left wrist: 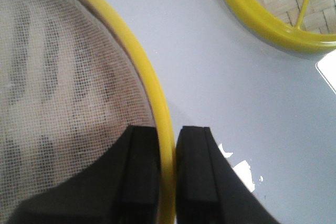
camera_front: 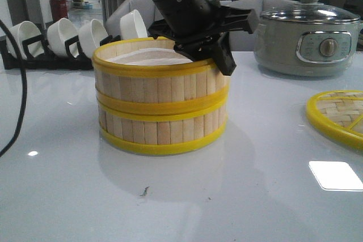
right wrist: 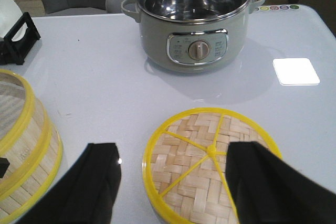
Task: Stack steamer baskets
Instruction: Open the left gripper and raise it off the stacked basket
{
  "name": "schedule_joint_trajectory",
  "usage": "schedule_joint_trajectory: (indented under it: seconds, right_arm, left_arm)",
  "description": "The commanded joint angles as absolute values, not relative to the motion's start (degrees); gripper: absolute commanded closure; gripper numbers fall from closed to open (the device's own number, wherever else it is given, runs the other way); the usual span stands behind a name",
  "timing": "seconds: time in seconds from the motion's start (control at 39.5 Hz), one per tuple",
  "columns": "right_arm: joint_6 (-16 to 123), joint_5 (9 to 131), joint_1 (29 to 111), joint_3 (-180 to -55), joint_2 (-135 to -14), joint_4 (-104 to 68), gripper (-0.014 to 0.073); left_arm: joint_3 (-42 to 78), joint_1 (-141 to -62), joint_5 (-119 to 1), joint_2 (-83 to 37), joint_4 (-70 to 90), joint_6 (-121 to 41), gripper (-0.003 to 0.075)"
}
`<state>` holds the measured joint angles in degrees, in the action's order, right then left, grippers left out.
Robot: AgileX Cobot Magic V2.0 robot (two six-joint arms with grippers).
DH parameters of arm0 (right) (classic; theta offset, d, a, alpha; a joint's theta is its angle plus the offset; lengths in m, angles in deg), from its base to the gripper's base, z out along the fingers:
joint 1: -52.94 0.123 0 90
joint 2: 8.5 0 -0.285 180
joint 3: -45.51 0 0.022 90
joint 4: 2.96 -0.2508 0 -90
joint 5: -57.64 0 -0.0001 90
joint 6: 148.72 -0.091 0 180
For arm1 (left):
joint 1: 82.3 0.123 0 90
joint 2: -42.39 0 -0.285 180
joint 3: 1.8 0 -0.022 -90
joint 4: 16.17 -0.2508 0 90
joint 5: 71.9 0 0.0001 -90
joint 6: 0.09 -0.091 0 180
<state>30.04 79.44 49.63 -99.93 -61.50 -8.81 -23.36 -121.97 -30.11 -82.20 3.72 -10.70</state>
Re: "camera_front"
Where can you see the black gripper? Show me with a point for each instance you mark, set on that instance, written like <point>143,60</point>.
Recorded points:
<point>200,29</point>

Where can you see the bamboo steamer tier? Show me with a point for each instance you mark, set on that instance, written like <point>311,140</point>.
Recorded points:
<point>163,135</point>
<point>155,90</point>

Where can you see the woven bamboo steamer lid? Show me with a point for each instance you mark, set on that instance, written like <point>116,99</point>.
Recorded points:
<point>337,114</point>

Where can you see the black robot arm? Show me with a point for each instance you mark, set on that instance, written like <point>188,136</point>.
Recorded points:
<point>200,29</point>

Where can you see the right grey chair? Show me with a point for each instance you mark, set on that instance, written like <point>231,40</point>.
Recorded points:
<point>242,41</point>

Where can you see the grey chair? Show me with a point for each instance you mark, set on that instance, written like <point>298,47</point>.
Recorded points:
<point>148,10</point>
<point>242,41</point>

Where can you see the green electric cooking pot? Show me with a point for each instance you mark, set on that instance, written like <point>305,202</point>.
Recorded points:
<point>304,49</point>

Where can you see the white bowl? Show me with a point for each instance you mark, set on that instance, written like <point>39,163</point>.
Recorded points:
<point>90,36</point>
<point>58,33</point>
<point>132,26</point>
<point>26,30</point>

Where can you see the left grey chair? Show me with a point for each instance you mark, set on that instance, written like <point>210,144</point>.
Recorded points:
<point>148,10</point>

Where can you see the glass pot lid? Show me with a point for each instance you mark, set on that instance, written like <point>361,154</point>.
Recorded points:
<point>312,12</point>

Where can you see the red bin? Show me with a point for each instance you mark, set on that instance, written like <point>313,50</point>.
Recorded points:
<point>58,9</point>

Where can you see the black dish rack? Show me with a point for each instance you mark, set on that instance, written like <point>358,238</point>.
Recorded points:
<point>76,59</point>

